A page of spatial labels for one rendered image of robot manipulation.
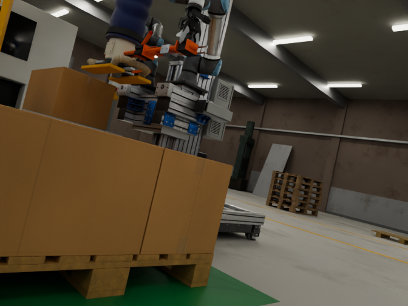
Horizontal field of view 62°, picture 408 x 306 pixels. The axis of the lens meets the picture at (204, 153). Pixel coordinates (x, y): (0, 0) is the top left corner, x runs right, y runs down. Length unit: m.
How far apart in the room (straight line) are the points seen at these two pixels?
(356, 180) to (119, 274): 11.13
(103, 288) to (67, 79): 1.55
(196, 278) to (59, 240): 0.65
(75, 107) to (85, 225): 1.43
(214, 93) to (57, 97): 1.16
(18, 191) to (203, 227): 0.75
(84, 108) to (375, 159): 10.45
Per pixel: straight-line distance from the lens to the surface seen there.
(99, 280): 1.26
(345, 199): 12.12
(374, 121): 12.31
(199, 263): 1.53
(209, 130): 2.71
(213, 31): 2.33
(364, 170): 12.05
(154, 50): 1.88
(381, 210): 11.77
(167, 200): 1.32
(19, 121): 1.04
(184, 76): 2.38
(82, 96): 2.51
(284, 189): 8.09
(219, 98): 2.78
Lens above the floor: 0.50
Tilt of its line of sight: 3 degrees up
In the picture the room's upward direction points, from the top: 13 degrees clockwise
